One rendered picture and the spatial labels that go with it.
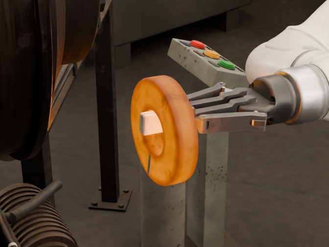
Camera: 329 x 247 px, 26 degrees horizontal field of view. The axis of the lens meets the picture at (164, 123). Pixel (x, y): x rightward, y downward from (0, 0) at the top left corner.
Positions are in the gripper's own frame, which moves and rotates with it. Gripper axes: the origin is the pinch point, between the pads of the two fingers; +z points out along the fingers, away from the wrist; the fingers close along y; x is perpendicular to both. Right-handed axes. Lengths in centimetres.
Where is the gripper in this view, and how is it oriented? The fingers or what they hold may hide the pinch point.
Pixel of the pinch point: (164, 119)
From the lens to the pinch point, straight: 100.9
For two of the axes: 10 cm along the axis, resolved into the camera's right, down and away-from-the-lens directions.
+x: 0.5, -8.9, -4.5
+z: -8.9, 1.7, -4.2
